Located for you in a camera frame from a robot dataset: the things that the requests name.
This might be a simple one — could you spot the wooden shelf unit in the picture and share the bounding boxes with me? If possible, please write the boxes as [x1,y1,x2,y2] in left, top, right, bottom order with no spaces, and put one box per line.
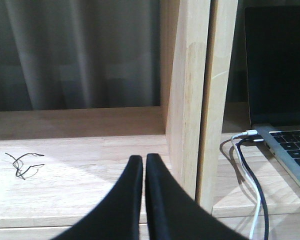
[0,0,300,240]

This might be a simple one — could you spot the grey curtain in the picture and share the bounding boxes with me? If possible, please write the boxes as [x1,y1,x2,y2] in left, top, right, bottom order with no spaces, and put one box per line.
[0,0,161,111]

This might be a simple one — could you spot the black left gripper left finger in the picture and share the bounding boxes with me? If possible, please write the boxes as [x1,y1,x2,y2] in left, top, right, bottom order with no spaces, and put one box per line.
[54,155,143,240]

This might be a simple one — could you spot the black usb cable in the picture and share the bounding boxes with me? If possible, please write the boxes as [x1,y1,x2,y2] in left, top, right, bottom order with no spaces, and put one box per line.
[236,137,270,240]

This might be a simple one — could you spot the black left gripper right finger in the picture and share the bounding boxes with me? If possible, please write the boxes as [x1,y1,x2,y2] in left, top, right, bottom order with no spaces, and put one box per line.
[145,153,244,240]

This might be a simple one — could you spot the white charging cable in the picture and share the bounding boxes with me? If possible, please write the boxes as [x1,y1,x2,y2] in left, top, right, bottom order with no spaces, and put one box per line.
[230,129,263,240]

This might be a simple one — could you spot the silver laptop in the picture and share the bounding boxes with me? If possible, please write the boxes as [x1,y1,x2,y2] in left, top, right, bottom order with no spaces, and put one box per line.
[244,5,300,187]

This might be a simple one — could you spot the black twisted wire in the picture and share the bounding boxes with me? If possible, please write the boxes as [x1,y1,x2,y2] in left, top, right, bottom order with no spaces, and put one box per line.
[4,152,46,181]

